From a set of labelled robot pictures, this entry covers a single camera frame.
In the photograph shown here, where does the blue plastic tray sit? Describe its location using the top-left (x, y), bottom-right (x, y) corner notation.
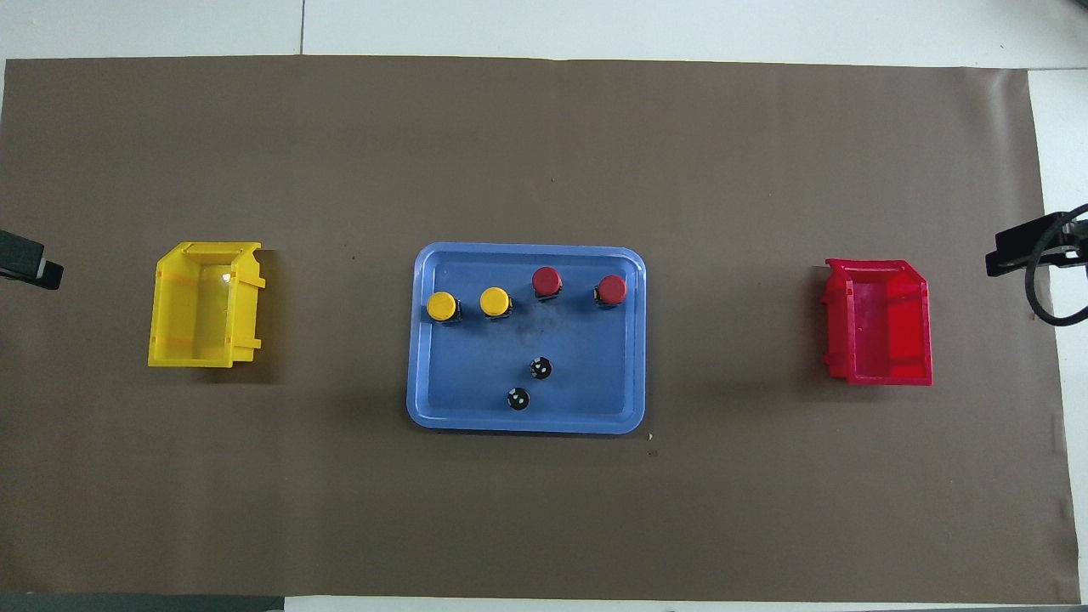
top-left (406, 242), bottom-right (648, 436)

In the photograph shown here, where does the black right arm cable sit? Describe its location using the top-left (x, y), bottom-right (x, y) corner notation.
top-left (1024, 204), bottom-right (1088, 327)

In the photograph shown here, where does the yellow plastic storage bin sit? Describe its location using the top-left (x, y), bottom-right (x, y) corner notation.
top-left (148, 241), bottom-right (266, 369)

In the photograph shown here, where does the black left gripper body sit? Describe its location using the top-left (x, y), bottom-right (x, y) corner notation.
top-left (0, 229), bottom-right (45, 281)

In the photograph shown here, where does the brown paper table mat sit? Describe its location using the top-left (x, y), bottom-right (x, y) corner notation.
top-left (0, 55), bottom-right (1080, 604)

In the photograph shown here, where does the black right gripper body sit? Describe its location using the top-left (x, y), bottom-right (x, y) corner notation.
top-left (1010, 212), bottom-right (1088, 273)

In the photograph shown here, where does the red plastic storage bin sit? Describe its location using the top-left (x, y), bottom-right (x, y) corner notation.
top-left (821, 258), bottom-right (933, 387)

